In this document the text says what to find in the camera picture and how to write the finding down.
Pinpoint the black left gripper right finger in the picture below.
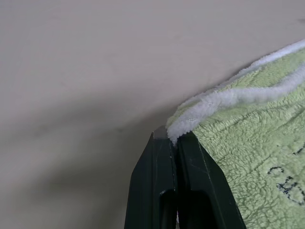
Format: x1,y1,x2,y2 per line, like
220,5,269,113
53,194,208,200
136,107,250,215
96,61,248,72
175,133,247,229

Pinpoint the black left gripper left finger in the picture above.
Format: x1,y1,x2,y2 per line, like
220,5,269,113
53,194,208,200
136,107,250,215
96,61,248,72
123,125,178,229

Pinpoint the green fluffy towel white trim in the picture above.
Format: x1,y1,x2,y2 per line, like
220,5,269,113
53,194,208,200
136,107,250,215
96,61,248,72
166,39,305,229

